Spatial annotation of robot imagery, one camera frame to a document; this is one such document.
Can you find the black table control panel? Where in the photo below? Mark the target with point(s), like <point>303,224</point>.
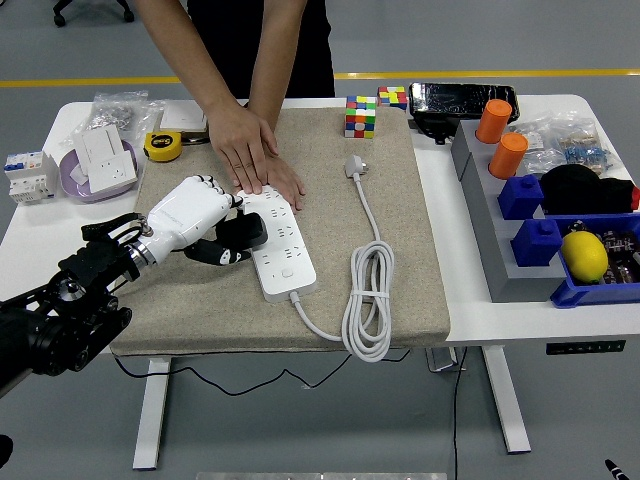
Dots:
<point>585,347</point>

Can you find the person's right hand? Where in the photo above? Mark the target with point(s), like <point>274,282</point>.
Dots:
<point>242,145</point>

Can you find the white socket back panel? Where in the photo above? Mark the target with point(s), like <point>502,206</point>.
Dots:
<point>97,145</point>

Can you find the white flat switch plate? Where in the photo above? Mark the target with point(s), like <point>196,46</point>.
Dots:
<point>182,119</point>

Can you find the orange cylinder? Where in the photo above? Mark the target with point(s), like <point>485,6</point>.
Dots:
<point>492,120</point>
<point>507,155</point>

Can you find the blue plastic bin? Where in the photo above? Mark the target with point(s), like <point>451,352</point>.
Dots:
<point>575,295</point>

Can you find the purple plate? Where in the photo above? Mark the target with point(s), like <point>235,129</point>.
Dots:
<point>75,187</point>

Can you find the blue square block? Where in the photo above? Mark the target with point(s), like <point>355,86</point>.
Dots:
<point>535,242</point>
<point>520,197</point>

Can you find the black plug adapter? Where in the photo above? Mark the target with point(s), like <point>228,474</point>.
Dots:
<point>247,232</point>

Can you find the yellow lemon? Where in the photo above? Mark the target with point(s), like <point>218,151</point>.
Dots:
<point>584,257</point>

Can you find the dark shiny metal piece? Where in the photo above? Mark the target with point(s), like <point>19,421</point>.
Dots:
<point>195,138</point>

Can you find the plastic bag of clips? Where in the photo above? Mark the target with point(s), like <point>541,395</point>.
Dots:
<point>590,147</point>

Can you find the yellow tape measure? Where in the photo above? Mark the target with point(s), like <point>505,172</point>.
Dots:
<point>162,147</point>

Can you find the black cloth with red patch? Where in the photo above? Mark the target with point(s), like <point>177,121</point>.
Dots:
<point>575,187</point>

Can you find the grey-brown mat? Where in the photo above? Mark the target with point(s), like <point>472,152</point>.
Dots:
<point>325,225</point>

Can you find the person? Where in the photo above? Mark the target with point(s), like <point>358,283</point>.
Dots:
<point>310,40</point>

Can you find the clear bag of small parts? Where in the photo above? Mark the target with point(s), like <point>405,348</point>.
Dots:
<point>537,150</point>

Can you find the white power strip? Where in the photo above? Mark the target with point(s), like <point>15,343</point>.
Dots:
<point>290,272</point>

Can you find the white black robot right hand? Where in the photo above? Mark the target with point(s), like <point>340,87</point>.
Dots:
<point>615,471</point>

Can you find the person's right forearm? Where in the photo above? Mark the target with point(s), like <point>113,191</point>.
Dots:
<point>190,55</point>

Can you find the grey stepped block base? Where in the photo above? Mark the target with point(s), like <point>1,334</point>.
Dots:
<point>500,270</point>

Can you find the black office chair base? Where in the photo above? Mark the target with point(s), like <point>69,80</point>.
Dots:
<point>95,7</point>

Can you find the plastic bag of metal parts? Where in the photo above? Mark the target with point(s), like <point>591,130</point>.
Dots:
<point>117,117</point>

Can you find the white wall socket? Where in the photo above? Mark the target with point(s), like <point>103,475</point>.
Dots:
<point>115,174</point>

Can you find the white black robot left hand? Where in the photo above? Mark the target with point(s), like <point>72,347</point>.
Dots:
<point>185,215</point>

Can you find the large colourful puzzle cube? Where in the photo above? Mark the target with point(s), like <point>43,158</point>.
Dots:
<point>360,117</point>

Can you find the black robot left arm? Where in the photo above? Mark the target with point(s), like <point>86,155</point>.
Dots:
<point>65,300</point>

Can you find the white circuit breaker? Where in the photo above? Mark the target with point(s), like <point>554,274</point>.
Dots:
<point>27,177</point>

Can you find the person's left hand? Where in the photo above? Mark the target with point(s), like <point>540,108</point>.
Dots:
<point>290,185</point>

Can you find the black glossy phone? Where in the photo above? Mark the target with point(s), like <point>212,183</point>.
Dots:
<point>462,100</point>

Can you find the white table leg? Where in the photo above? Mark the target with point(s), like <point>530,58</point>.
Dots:
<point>507,400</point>
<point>152,410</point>

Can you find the small colourful puzzle cube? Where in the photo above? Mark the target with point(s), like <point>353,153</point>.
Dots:
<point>391,97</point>

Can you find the person's left forearm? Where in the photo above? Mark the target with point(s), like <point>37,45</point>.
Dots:
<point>277,50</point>

